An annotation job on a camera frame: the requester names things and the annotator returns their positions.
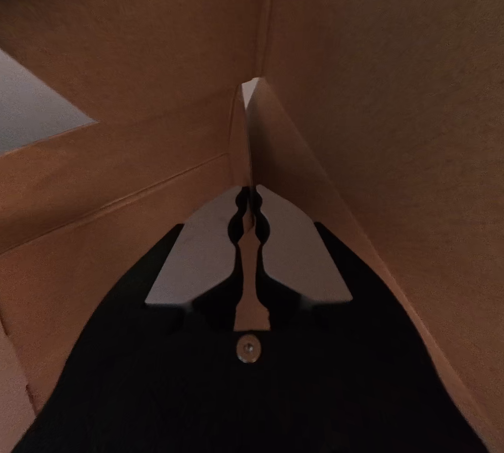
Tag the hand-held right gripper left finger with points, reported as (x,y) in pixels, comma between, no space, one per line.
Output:
(197,256)

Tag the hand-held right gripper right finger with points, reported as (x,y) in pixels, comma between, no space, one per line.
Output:
(303,260)

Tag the white and brown cardboard box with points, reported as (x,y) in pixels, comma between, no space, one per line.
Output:
(354,106)

